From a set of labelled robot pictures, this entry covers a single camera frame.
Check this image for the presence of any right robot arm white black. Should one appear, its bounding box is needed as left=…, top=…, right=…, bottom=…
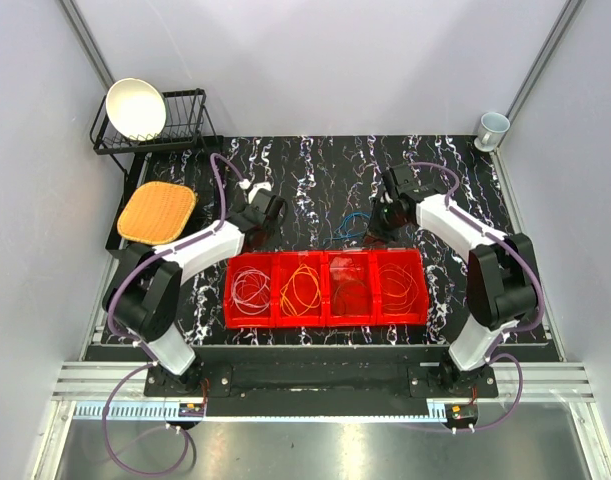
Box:
left=368, top=193, right=544, bottom=397

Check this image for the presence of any black wire dish rack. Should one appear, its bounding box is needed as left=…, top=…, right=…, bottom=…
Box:
left=89, top=88, right=224, bottom=164

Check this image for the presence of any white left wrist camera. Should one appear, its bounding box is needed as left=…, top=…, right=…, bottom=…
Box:
left=238, top=179, right=272, bottom=204

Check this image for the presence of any black tray under pad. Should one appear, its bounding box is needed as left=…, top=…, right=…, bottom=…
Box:
left=105, top=147, right=223, bottom=258

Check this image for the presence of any aluminium frame rail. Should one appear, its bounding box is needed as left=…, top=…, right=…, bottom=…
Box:
left=51, top=361, right=595, bottom=405

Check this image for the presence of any pale blue mug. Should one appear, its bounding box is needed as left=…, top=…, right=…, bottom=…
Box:
left=474, top=112, right=511, bottom=152

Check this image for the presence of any pink cable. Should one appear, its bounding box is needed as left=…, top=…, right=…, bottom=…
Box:
left=232, top=268, right=272, bottom=309

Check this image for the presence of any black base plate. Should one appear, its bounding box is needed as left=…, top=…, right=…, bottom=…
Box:
left=134, top=343, right=561, bottom=418

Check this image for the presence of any white bowl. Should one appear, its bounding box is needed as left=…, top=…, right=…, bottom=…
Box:
left=105, top=78, right=167, bottom=141

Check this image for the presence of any yellow cable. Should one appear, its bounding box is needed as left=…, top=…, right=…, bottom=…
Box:
left=279, top=263, right=322, bottom=317

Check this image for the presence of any blue cable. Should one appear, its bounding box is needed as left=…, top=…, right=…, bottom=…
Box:
left=326, top=212, right=374, bottom=244

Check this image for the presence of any orange woven pad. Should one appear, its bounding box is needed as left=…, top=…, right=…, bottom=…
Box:
left=117, top=181, right=197, bottom=245

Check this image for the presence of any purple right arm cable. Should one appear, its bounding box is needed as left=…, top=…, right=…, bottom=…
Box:
left=399, top=161, right=544, bottom=434

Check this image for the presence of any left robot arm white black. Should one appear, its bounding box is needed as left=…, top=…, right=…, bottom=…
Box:
left=103, top=185, right=286, bottom=396

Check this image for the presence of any black marbled mat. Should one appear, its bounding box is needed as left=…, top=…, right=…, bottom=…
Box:
left=102, top=134, right=553, bottom=347

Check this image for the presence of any white cable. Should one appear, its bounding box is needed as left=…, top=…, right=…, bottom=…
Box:
left=230, top=268, right=272, bottom=316

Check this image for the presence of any dark brown cable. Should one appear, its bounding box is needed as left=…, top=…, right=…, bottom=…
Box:
left=332, top=280, right=374, bottom=316

